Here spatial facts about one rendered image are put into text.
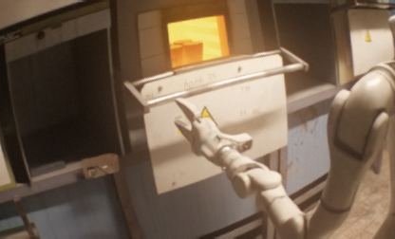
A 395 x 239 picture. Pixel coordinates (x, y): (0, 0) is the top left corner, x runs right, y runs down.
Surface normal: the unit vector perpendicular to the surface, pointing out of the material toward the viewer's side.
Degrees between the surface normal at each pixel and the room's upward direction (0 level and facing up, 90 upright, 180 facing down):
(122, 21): 90
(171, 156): 90
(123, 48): 90
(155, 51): 90
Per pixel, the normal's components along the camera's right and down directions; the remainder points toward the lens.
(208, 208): 0.51, 0.25
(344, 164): -0.74, 0.35
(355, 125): -0.71, 0.05
